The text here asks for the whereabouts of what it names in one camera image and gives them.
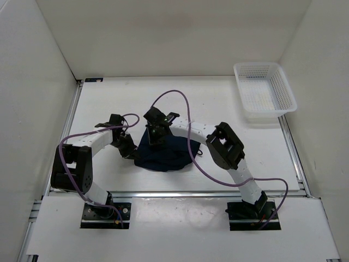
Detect aluminium front rail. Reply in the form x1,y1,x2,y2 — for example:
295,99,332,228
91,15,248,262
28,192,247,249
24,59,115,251
111,189,307,198

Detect white perforated plastic basket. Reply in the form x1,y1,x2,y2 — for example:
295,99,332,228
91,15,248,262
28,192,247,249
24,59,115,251
233,62,297,121

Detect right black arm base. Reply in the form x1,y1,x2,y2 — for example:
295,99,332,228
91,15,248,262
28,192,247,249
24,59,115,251
225,201,276,231

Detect aluminium left side rail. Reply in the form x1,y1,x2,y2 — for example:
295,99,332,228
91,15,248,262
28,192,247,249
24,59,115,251
16,80,84,261

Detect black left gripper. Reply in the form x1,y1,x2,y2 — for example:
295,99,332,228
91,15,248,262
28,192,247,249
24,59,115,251
111,133,141,160

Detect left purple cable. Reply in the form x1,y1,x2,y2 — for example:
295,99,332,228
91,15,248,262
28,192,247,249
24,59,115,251
58,113,141,229

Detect navy blue shorts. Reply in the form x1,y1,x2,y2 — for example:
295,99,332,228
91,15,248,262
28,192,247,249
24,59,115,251
134,131,192,172

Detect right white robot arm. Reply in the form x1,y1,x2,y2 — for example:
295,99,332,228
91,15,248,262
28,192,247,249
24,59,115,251
143,107,267,218

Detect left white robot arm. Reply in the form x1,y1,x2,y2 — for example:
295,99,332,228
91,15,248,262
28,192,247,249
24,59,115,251
51,113,140,218

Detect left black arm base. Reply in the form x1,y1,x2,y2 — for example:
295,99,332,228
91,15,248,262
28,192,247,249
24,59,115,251
80,201,131,230

